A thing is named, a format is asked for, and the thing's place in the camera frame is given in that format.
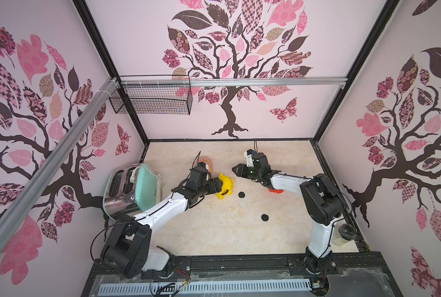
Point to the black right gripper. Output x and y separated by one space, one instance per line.
248 171

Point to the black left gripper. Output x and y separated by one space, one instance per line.
216 185

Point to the yellow piggy bank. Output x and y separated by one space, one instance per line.
227 186

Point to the pink piggy bank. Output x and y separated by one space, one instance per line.
208 162

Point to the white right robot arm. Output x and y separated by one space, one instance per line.
323 201

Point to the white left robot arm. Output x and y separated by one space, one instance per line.
128 250

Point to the red piggy bank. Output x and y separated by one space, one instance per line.
276 191

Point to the mint green chrome toaster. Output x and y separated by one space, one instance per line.
133 188

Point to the clear jar black lid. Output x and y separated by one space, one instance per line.
344 234

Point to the aluminium rail back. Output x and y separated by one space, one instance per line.
238 82

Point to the aluminium rail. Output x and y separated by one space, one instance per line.
18 210
238 82

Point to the black wire basket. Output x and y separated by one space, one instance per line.
153 95

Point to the white slotted cable duct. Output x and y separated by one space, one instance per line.
174 289

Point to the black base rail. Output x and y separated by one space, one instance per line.
362 274

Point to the aluminium rail left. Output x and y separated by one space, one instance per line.
18 210

